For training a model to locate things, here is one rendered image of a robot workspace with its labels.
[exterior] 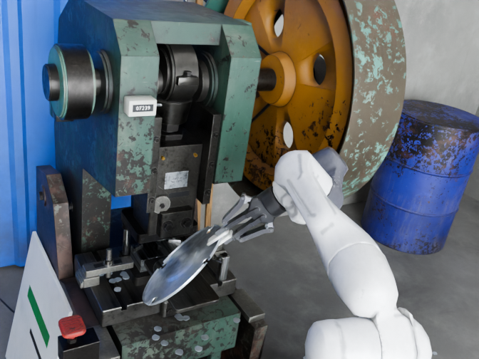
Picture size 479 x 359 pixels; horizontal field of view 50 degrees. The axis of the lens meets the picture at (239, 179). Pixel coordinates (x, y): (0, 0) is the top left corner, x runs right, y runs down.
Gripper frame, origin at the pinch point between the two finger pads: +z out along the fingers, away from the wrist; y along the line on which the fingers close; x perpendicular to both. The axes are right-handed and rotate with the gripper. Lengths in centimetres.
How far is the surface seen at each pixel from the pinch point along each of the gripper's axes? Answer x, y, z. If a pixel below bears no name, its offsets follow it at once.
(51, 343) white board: -8, -1, 77
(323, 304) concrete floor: -111, -106, 39
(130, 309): -0.3, -3.0, 37.9
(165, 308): -4.0, -10.6, 31.7
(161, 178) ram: -11.6, 20.2, 6.8
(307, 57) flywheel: -34, 18, -43
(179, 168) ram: -14.8, 18.8, 2.1
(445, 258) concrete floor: -182, -168, -16
